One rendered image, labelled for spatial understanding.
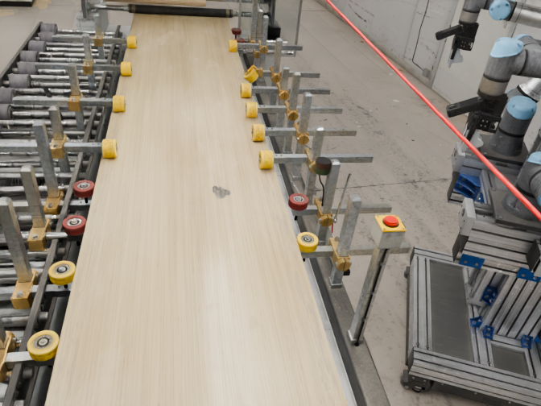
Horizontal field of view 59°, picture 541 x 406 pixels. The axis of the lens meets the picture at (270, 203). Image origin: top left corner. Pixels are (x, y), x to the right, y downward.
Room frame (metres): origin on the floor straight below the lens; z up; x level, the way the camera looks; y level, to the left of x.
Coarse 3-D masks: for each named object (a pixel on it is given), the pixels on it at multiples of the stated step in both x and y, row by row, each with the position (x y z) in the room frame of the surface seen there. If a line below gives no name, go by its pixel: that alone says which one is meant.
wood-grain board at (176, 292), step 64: (192, 64) 2.94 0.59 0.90; (128, 128) 2.02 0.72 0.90; (192, 128) 2.09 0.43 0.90; (128, 192) 1.51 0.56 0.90; (192, 192) 1.56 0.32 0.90; (256, 192) 1.61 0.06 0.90; (128, 256) 1.15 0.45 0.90; (192, 256) 1.19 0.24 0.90; (256, 256) 1.22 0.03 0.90; (64, 320) 0.86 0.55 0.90; (128, 320) 0.89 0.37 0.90; (192, 320) 0.92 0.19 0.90; (256, 320) 0.94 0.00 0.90; (320, 320) 0.97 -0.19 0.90; (64, 384) 0.67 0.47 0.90; (128, 384) 0.69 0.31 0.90; (192, 384) 0.71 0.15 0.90; (256, 384) 0.73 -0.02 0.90; (320, 384) 0.75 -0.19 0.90
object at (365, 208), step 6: (366, 204) 1.67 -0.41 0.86; (372, 204) 1.68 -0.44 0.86; (378, 204) 1.68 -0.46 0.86; (384, 204) 1.69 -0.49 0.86; (294, 210) 1.57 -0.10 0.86; (306, 210) 1.58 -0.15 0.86; (312, 210) 1.59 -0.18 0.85; (336, 210) 1.61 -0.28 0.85; (342, 210) 1.62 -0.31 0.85; (360, 210) 1.64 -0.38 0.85; (366, 210) 1.64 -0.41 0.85; (372, 210) 1.65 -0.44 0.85; (378, 210) 1.66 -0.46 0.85; (384, 210) 1.66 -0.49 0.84; (390, 210) 1.67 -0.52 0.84
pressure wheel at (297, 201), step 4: (292, 196) 1.60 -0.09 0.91; (296, 196) 1.61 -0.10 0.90; (300, 196) 1.61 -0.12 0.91; (304, 196) 1.61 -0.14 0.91; (292, 200) 1.57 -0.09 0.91; (296, 200) 1.58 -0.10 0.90; (300, 200) 1.58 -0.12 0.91; (304, 200) 1.58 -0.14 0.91; (288, 204) 1.58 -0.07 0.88; (292, 204) 1.56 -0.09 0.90; (296, 204) 1.55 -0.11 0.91; (300, 204) 1.55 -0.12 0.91; (304, 204) 1.56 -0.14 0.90; (292, 208) 1.56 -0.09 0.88; (296, 208) 1.55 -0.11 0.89; (300, 208) 1.55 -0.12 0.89; (304, 208) 1.56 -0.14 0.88; (296, 216) 1.58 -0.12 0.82; (296, 220) 1.59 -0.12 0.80
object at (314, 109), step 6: (258, 108) 2.29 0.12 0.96; (264, 108) 2.29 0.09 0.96; (270, 108) 2.30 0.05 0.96; (276, 108) 2.31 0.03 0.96; (282, 108) 2.32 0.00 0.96; (300, 108) 2.34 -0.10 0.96; (312, 108) 2.36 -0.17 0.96; (318, 108) 2.37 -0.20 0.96; (324, 108) 2.38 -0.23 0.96; (330, 108) 2.38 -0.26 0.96; (336, 108) 2.39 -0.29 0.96
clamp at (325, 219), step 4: (316, 200) 1.64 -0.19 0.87; (316, 204) 1.62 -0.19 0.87; (320, 204) 1.62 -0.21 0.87; (320, 212) 1.56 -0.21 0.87; (316, 216) 1.59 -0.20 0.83; (320, 216) 1.55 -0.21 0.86; (324, 216) 1.54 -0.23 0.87; (328, 216) 1.54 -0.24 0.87; (320, 220) 1.54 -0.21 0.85; (324, 220) 1.53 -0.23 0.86; (328, 220) 1.53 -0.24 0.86; (332, 220) 1.54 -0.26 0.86; (324, 224) 1.53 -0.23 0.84; (328, 224) 1.53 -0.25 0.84
